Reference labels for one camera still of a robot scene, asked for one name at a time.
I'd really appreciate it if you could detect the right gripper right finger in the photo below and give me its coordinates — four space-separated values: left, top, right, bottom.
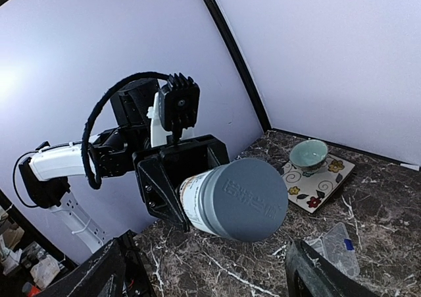
285 239 376 297

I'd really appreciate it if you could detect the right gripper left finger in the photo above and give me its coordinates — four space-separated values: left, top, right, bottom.
38 239 126 296

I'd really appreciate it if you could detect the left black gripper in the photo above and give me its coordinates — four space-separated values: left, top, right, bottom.
132 135 229 232

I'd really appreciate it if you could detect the clear plastic pill organizer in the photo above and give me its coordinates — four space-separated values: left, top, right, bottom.
306 223 360 279

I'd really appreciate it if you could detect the orange pill bottle grey cap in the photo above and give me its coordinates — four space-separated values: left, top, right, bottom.
179 158 288 242

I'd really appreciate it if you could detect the green ceramic bowl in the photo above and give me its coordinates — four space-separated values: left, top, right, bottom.
289 139 329 174

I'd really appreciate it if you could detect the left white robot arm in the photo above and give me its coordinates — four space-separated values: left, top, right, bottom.
14 75 229 252

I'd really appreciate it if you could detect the floral square plate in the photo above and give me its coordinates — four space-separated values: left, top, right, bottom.
281 154 355 213

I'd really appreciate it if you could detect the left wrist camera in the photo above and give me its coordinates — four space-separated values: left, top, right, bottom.
159 73 200 143

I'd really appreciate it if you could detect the left black frame post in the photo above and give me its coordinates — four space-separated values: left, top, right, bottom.
203 0 272 132

